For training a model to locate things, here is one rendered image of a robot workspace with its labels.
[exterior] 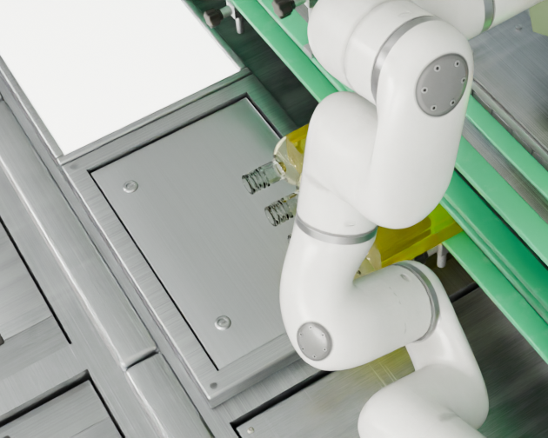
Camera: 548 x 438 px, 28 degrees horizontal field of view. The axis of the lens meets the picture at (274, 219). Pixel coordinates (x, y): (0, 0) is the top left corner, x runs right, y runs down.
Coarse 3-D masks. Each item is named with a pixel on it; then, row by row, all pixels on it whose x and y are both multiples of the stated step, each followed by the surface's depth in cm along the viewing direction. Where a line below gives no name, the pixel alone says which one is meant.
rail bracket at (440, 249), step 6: (438, 246) 142; (426, 252) 142; (432, 252) 143; (438, 252) 143; (444, 252) 144; (414, 258) 141; (420, 258) 142; (426, 258) 143; (438, 258) 147; (444, 258) 146; (438, 264) 148; (444, 264) 148
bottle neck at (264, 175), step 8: (272, 160) 145; (264, 168) 144; (272, 168) 144; (280, 168) 144; (248, 176) 144; (256, 176) 144; (264, 176) 144; (272, 176) 144; (280, 176) 145; (248, 184) 146; (256, 184) 143; (264, 184) 144
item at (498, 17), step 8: (496, 0) 102; (504, 0) 102; (512, 0) 103; (520, 0) 103; (528, 0) 104; (536, 0) 105; (496, 8) 102; (504, 8) 103; (512, 8) 103; (520, 8) 105; (528, 8) 106; (496, 16) 103; (504, 16) 104; (512, 16) 105; (496, 24) 105
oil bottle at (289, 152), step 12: (300, 132) 146; (276, 144) 146; (288, 144) 144; (300, 144) 144; (276, 156) 145; (288, 156) 144; (300, 156) 143; (288, 168) 144; (300, 168) 143; (288, 180) 145
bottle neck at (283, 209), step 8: (296, 192) 142; (280, 200) 142; (288, 200) 141; (296, 200) 141; (264, 208) 142; (272, 208) 141; (280, 208) 141; (288, 208) 141; (296, 208) 141; (272, 216) 140; (280, 216) 141; (288, 216) 141; (272, 224) 142
